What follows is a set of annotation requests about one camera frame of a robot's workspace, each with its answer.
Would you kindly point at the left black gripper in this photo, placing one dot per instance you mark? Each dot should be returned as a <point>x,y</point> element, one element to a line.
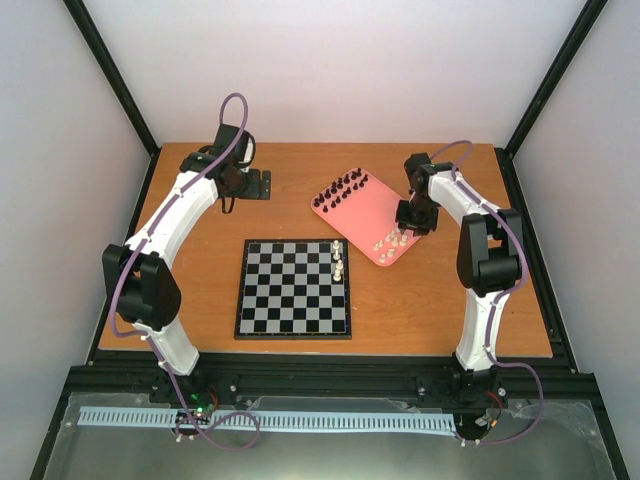
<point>265,193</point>

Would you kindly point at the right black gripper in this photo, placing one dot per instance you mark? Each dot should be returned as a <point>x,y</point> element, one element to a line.
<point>420,229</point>

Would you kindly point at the white rook chess piece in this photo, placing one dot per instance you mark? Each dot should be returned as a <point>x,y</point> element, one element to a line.
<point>337,255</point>

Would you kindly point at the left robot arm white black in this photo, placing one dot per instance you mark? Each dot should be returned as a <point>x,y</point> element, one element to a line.
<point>143,295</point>

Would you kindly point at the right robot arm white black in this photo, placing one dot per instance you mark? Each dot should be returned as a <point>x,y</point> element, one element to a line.
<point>490,263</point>

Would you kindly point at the pink plastic tray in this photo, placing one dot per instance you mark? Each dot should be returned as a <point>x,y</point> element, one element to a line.
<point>362,209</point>

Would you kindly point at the black and silver chessboard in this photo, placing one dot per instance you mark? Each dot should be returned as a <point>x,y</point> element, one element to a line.
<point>287,291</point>

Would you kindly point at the light blue cable duct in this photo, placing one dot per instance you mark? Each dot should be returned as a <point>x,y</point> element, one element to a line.
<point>271,421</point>

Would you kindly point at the black aluminium frame base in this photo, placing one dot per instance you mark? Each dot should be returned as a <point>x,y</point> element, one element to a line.
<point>254,375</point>

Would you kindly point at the left frame post black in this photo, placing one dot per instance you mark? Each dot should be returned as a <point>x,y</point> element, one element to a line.
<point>91,35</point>

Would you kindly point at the frame post black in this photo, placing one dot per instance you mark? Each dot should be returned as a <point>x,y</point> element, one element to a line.
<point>572,43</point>
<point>91,35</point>

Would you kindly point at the right frame post black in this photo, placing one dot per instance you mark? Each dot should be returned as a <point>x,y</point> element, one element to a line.
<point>572,43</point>

